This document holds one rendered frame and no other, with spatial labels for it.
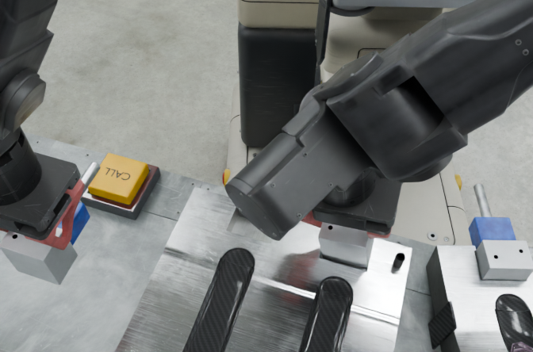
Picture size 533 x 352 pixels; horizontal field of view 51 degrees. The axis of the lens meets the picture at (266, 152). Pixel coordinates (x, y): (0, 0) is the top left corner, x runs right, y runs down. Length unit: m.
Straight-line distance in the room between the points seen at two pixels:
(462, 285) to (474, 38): 0.40
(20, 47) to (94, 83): 1.79
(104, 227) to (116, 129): 1.23
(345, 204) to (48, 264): 0.29
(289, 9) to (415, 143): 0.82
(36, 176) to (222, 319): 0.23
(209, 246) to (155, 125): 1.36
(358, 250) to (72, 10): 2.10
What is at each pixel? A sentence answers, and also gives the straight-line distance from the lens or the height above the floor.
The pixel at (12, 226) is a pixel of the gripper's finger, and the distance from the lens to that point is 0.51.
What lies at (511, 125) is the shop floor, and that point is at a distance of 2.12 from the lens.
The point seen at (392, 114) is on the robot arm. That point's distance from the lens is 0.35.
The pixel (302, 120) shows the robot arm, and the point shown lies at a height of 1.13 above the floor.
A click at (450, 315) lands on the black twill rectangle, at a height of 0.86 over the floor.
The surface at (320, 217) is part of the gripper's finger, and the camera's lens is 0.51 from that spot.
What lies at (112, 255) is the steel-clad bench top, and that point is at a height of 0.80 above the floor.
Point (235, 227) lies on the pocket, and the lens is 0.66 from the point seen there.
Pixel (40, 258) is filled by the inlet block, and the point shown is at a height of 0.96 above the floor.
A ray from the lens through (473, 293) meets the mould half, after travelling 0.68.
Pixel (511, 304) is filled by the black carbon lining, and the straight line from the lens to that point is 0.69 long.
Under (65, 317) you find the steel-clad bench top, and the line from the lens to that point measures 0.72.
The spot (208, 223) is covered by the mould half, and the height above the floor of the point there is 0.89.
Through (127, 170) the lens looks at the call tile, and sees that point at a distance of 0.76.
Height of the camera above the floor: 1.43
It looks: 51 degrees down
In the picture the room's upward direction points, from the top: 1 degrees clockwise
